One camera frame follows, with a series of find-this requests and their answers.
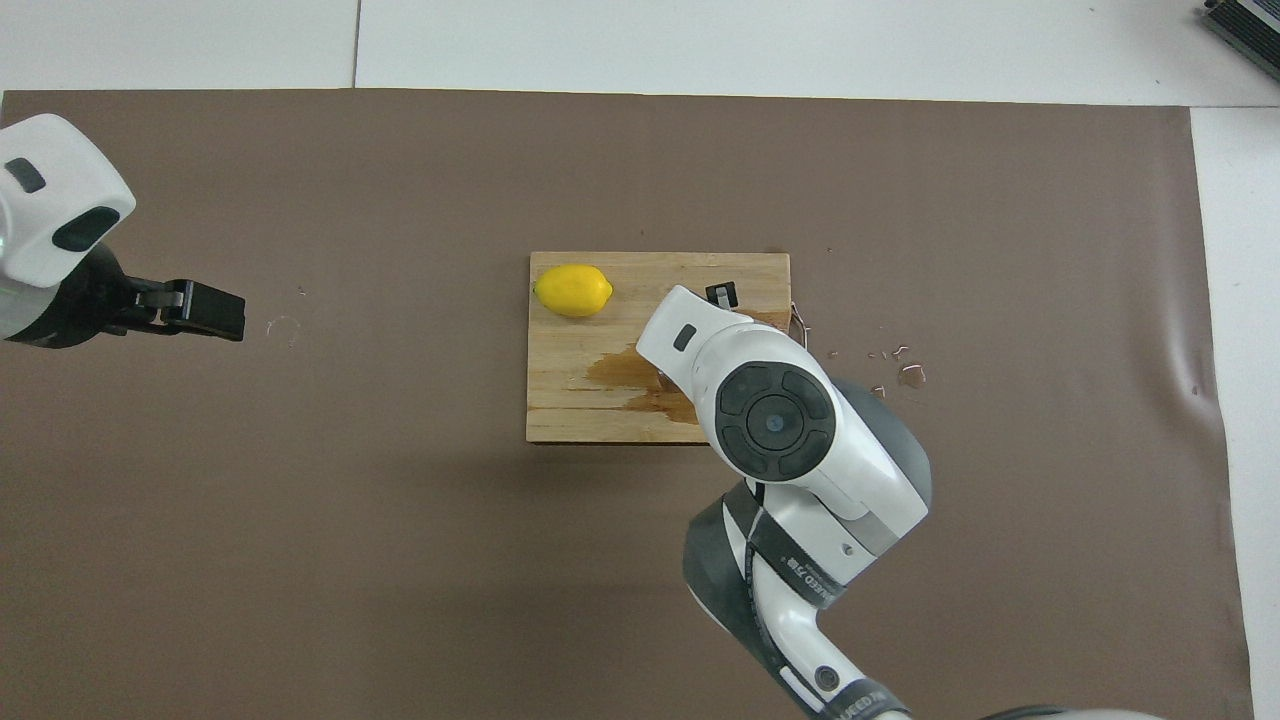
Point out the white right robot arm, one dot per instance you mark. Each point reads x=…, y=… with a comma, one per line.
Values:
x=780, y=420

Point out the grey ribbed device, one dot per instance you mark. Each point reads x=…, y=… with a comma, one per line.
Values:
x=1250, y=25

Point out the yellow lemon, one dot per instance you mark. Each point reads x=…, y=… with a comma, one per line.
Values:
x=572, y=290

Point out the brown paper table mat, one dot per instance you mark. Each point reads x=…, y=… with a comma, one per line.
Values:
x=300, y=550

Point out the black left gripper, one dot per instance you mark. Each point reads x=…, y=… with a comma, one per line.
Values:
x=85, y=305

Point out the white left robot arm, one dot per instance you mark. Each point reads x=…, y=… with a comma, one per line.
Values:
x=50, y=200

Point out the wooden cutting board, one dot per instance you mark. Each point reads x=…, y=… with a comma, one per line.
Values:
x=580, y=400

